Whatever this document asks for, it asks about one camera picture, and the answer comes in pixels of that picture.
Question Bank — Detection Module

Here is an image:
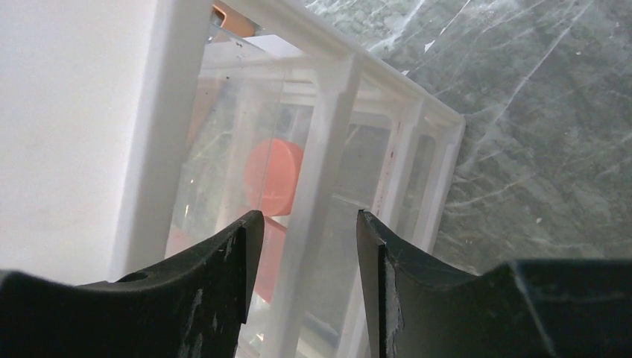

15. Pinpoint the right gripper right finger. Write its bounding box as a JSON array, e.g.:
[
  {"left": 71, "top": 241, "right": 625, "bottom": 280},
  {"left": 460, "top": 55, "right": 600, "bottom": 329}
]
[{"left": 356, "top": 210, "right": 631, "bottom": 357}]

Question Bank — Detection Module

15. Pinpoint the orange mesh file organizer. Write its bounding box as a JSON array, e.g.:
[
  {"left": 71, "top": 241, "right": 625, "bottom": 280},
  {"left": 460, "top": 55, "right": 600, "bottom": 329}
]
[{"left": 212, "top": 1, "right": 256, "bottom": 37}]

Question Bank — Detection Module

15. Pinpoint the white plastic drawer unit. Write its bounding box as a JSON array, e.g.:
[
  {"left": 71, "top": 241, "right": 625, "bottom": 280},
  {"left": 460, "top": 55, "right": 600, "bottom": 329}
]
[{"left": 0, "top": 0, "right": 467, "bottom": 358}]

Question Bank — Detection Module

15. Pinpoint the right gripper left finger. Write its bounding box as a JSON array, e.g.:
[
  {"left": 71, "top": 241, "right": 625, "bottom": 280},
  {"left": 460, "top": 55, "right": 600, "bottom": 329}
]
[{"left": 1, "top": 210, "right": 265, "bottom": 357}]

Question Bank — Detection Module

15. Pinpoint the pink capped clear bottle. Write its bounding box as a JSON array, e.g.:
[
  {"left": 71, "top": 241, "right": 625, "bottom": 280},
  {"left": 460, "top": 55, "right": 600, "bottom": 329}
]
[{"left": 165, "top": 138, "right": 306, "bottom": 305}]

